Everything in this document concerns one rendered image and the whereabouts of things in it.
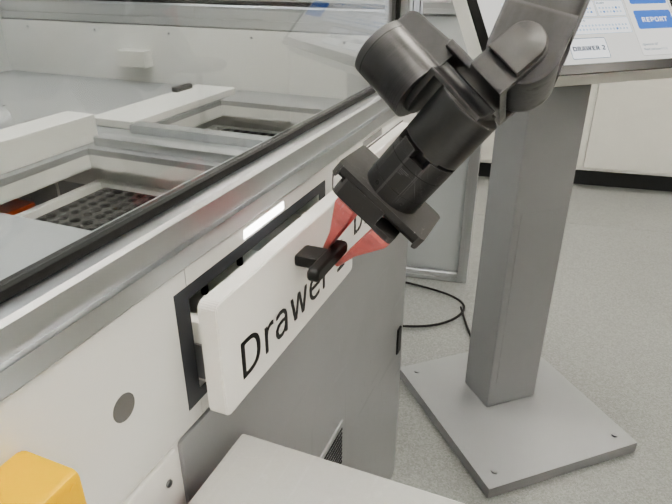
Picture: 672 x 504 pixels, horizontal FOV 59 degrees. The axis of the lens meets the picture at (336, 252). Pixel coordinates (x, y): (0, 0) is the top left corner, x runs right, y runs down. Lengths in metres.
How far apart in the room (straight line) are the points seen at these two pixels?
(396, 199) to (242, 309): 0.16
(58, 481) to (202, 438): 0.22
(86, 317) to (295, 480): 0.24
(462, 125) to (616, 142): 3.13
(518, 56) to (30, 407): 0.41
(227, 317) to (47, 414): 0.15
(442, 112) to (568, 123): 0.99
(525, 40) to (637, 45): 0.95
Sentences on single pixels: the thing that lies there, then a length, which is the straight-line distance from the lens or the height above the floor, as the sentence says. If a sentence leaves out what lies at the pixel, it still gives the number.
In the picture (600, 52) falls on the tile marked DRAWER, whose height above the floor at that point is 1.00.
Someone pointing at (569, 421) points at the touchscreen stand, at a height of 0.04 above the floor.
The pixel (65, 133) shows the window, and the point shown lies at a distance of 0.40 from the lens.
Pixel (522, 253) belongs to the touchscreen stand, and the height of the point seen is 0.52.
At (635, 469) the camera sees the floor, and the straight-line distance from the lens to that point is 1.78.
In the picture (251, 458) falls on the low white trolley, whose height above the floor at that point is 0.76.
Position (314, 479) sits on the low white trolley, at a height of 0.76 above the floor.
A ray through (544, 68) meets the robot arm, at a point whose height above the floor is 1.09.
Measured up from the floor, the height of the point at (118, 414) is 0.87.
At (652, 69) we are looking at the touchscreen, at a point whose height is 0.96.
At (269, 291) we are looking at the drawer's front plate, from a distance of 0.53.
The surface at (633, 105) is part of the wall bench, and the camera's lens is 3.57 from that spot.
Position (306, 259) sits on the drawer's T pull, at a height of 0.91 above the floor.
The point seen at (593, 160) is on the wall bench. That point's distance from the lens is 3.61.
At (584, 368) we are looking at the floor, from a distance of 2.07.
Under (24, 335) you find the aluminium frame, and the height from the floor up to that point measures 0.98.
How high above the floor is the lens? 1.16
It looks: 26 degrees down
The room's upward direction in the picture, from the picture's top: straight up
